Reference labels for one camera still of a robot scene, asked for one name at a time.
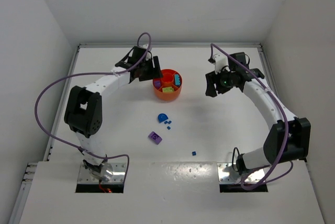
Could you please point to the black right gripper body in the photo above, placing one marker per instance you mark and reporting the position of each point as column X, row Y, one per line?
column 214, row 82

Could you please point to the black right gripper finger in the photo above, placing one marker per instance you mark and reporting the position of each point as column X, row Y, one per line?
column 222, row 83
column 210, row 85

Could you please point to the purple square lego brick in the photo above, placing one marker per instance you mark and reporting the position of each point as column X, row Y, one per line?
column 155, row 137

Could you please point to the metal base plate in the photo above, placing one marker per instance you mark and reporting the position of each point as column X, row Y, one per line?
column 227, row 176
column 110, row 173

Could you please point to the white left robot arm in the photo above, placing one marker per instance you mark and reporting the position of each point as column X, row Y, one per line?
column 84, row 110

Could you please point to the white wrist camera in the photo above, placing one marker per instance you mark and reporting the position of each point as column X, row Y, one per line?
column 146, row 56
column 220, row 61

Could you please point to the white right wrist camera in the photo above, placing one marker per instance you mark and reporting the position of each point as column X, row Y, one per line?
column 220, row 61

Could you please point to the light green rounded lego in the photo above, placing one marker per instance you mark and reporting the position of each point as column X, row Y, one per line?
column 168, row 89

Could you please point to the teal long lego brick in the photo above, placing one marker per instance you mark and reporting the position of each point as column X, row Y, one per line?
column 177, row 80

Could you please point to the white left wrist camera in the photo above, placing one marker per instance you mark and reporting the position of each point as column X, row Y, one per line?
column 146, row 56

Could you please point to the blue arch lego piece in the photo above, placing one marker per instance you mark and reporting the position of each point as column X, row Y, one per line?
column 162, row 117

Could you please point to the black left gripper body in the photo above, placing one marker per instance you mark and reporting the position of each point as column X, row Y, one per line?
column 147, row 69

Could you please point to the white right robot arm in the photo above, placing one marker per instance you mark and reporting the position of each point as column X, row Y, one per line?
column 289, row 135

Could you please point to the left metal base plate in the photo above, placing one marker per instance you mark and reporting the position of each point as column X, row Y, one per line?
column 110, row 173

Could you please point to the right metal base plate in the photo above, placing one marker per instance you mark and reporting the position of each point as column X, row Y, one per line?
column 227, row 176

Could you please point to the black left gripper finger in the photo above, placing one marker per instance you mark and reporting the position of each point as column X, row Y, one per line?
column 144, row 73
column 156, row 74

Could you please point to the orange round divided container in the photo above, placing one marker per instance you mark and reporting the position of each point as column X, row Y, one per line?
column 167, row 80

